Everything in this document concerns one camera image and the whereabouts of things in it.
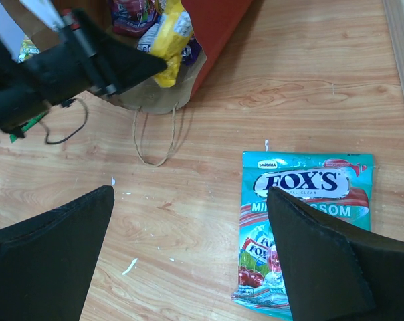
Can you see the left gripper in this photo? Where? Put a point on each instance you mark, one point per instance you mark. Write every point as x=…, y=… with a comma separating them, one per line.
x=87, y=58

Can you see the red snack packet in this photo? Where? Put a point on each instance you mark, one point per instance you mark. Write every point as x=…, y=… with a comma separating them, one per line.
x=133, y=18

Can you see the yellow snack packet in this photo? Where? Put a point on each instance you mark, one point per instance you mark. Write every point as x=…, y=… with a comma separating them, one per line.
x=167, y=38

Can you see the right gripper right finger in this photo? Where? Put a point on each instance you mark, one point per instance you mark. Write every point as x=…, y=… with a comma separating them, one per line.
x=333, y=270

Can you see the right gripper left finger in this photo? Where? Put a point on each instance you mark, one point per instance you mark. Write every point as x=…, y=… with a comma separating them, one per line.
x=47, y=262

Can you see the red brown paper bag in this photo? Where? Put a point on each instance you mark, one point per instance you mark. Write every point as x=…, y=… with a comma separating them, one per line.
x=214, y=23

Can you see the teal candy packet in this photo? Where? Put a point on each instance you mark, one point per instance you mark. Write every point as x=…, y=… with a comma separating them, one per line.
x=339, y=185

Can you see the purple snack packet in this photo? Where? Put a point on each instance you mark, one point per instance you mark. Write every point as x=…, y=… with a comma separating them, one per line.
x=190, y=52

